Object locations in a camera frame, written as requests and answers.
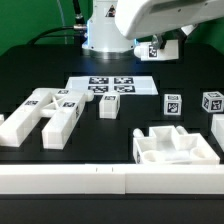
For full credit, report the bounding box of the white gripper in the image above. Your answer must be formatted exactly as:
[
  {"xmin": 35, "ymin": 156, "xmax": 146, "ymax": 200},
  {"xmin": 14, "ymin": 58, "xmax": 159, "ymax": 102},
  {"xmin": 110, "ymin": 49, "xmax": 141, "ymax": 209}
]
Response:
[{"xmin": 115, "ymin": 0, "xmax": 224, "ymax": 49}]

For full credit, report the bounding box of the white chair seat part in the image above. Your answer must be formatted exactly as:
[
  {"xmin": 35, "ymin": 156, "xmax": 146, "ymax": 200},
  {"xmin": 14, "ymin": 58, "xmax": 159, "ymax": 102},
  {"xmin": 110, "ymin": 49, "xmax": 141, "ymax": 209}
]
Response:
[{"xmin": 133, "ymin": 126, "xmax": 220, "ymax": 165}]

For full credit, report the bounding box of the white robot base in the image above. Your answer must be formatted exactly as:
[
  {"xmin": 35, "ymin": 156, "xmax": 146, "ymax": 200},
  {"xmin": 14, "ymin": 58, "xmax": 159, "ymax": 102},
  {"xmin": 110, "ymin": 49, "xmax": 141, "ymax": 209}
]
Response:
[{"xmin": 82, "ymin": 0, "xmax": 136, "ymax": 60}]

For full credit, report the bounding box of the white tagged cube nut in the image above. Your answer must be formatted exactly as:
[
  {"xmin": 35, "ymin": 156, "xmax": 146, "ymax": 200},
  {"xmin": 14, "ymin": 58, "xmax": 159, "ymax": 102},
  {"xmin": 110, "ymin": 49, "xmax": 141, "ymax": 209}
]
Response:
[{"xmin": 164, "ymin": 94, "xmax": 182, "ymax": 115}]

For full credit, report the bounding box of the white part at right edge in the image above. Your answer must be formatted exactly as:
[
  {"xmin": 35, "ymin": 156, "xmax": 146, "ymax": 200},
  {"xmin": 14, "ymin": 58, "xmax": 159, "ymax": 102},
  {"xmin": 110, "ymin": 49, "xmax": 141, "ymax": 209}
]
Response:
[{"xmin": 211, "ymin": 114, "xmax": 224, "ymax": 152}]

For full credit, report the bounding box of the white part at edge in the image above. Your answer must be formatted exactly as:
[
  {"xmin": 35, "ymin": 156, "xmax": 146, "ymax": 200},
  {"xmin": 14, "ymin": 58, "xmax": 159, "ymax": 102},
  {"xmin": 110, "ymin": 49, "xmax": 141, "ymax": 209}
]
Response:
[
  {"xmin": 211, "ymin": 114, "xmax": 224, "ymax": 152},
  {"xmin": 0, "ymin": 114, "xmax": 4, "ymax": 125}
]

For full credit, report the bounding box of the white part at left edge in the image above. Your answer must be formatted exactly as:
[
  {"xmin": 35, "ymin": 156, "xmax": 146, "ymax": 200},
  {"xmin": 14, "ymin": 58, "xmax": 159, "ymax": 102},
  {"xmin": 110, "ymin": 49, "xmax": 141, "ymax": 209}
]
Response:
[{"xmin": 0, "ymin": 114, "xmax": 4, "ymax": 125}]

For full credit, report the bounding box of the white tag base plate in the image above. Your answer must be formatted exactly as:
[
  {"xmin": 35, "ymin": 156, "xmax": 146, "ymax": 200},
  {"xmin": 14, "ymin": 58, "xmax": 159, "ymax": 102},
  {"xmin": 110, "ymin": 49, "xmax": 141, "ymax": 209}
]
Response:
[{"xmin": 66, "ymin": 76, "xmax": 158, "ymax": 95}]

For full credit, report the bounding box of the black cable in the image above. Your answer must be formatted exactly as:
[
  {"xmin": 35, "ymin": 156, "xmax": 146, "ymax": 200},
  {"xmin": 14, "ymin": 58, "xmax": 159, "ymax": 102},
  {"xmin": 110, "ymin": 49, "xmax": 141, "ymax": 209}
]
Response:
[{"xmin": 26, "ymin": 0, "xmax": 88, "ymax": 46}]

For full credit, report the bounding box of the white chair back frame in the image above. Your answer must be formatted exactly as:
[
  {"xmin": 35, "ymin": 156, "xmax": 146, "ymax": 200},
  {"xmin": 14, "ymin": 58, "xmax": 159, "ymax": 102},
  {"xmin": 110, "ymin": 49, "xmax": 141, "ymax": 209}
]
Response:
[{"xmin": 0, "ymin": 88, "xmax": 94, "ymax": 150}]

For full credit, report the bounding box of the white front fence rail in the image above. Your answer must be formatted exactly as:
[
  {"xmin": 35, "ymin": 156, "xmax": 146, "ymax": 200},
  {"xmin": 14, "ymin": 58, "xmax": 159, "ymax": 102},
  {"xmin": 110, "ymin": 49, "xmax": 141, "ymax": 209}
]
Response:
[{"xmin": 0, "ymin": 164, "xmax": 224, "ymax": 194}]

